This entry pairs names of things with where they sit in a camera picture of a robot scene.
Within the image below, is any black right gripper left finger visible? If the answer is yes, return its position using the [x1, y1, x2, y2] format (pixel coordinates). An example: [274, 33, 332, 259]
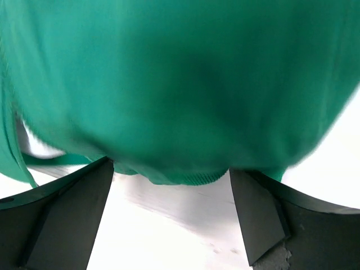
[1, 157, 114, 270]

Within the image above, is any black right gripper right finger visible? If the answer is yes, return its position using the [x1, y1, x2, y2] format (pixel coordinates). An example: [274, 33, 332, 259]
[229, 169, 359, 269]

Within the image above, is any green jacket with white lining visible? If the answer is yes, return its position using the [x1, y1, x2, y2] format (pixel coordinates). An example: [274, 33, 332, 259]
[1, 1, 359, 186]

